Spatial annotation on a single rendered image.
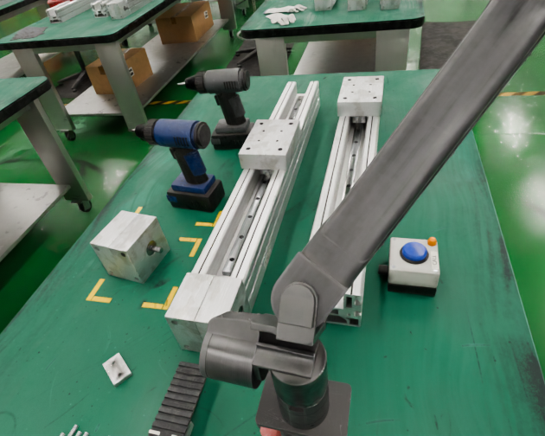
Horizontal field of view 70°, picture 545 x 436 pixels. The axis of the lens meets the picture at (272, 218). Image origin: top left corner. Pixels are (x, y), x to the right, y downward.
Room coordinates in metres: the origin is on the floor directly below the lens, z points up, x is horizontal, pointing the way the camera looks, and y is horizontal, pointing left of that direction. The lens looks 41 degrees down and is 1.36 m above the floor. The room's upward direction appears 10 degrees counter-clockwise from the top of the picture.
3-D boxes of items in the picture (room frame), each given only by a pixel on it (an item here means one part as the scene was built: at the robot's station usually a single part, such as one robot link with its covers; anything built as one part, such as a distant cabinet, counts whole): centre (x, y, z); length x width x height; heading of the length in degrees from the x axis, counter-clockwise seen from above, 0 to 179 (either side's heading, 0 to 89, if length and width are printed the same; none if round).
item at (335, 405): (0.20, 0.00, 0.92); 0.10 x 0.07 x 0.07; 69
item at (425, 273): (0.45, -0.22, 0.81); 0.10 x 0.08 x 0.06; 70
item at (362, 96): (0.99, -0.29, 0.87); 0.16 x 0.11 x 0.07; 160
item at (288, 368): (0.20, 0.00, 0.98); 0.07 x 0.06 x 0.07; 67
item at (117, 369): (0.36, 0.29, 0.78); 0.05 x 0.03 x 0.01; 34
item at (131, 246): (0.60, 0.28, 0.83); 0.11 x 0.10 x 0.10; 62
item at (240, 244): (0.82, -0.03, 0.82); 0.80 x 0.10 x 0.09; 160
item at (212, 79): (1.04, 0.10, 0.89); 0.20 x 0.08 x 0.22; 75
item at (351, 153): (0.75, -0.21, 0.82); 0.80 x 0.10 x 0.09; 160
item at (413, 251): (0.44, -0.23, 0.84); 0.04 x 0.04 x 0.02
